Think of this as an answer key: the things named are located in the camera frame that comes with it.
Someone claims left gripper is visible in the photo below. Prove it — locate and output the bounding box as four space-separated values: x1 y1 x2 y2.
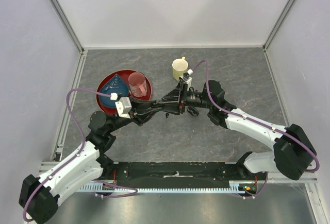
107 96 162 133

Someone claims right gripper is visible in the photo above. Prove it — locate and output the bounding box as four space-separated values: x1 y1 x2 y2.
156 80 213 116

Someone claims black charging case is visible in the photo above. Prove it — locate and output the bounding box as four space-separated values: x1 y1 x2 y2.
187 107 199 116
155 97 167 105

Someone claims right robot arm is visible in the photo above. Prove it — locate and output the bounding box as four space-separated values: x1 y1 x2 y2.
159 80 317 180

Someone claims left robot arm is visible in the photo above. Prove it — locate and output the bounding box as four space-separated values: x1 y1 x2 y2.
19 97 162 223

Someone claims pink glass mug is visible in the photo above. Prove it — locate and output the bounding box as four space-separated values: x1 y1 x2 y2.
128 72 147 97

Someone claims blue teardrop plate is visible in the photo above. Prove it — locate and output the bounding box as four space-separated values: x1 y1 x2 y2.
99 74 129 108

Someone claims yellow ceramic mug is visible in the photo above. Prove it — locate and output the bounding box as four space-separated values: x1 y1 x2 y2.
172 57 189 81

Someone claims red round tray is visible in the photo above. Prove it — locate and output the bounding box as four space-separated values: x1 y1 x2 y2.
96 69 153 115

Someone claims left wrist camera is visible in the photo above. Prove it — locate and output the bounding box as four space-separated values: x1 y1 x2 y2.
115 97 131 119

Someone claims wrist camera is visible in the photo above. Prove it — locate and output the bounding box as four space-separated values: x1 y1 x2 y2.
115 97 131 119
179 69 193 88

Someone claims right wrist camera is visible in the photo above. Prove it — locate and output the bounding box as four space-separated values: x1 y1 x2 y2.
179 69 193 88

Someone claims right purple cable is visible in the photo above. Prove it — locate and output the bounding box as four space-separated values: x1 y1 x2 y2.
192 59 321 171

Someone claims purple cable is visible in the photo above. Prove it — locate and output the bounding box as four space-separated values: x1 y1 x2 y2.
22 89 118 221
192 59 321 171

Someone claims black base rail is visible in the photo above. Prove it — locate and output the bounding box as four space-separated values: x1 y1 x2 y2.
108 162 245 189

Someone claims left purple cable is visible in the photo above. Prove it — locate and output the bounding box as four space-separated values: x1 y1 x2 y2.
22 89 118 221

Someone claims slotted cable duct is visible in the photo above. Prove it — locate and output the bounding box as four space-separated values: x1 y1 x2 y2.
77 181 257 195

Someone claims left aluminium frame post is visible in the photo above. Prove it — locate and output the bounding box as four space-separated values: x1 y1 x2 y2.
35 0 86 55

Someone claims aluminium frame post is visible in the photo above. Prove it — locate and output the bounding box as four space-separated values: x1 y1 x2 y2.
35 0 86 55
262 0 297 52

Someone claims right aluminium frame post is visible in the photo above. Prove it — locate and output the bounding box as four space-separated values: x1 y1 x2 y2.
262 0 297 52

